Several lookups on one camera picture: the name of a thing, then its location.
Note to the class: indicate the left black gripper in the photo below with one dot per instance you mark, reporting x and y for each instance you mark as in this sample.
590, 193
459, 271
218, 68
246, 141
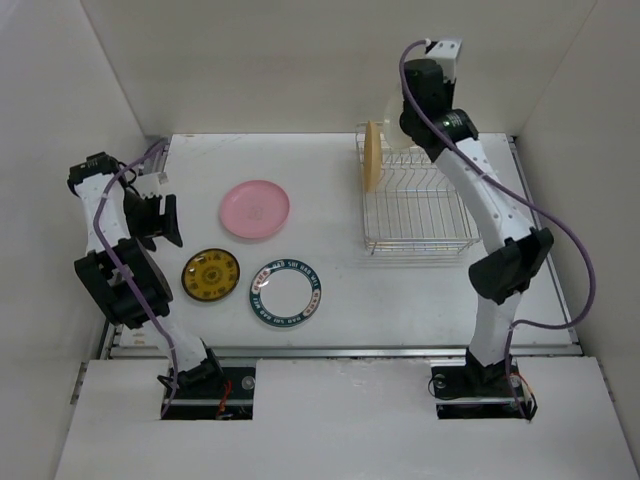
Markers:
165, 224

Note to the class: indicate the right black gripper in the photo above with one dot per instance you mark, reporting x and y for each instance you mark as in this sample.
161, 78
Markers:
448, 89

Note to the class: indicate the white plate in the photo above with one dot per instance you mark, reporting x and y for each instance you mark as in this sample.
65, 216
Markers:
393, 133

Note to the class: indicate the brown gold plate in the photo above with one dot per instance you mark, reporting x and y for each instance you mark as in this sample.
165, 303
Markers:
210, 275

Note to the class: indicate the tan yellow plate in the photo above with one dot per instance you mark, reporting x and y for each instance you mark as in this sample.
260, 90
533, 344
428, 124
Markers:
372, 164

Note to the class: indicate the pink plastic plate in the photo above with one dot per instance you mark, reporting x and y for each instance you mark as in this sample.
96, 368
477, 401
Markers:
255, 209

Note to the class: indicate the blue rimmed grey plate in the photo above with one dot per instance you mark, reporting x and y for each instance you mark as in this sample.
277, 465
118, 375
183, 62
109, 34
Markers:
285, 293

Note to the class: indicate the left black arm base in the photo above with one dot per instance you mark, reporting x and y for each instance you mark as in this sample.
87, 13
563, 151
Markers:
229, 398

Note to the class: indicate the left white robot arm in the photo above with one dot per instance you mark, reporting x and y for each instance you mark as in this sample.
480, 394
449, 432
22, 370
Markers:
120, 275

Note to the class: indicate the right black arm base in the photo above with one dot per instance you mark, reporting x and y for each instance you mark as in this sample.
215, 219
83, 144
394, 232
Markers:
460, 394

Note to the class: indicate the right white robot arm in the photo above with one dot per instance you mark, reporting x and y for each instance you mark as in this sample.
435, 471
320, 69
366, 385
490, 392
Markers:
515, 248

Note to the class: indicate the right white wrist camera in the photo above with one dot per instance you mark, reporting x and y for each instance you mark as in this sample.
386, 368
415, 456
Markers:
445, 52

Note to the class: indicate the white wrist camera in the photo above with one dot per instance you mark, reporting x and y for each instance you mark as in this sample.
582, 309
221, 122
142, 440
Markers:
151, 185
445, 52

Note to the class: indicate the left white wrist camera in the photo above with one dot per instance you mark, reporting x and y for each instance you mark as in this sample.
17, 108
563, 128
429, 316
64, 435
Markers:
151, 185

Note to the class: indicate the metal wire dish rack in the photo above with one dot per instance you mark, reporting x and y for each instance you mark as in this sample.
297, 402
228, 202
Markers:
414, 209

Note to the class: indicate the front aluminium rail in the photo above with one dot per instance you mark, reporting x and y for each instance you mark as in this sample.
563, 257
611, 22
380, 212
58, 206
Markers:
118, 352

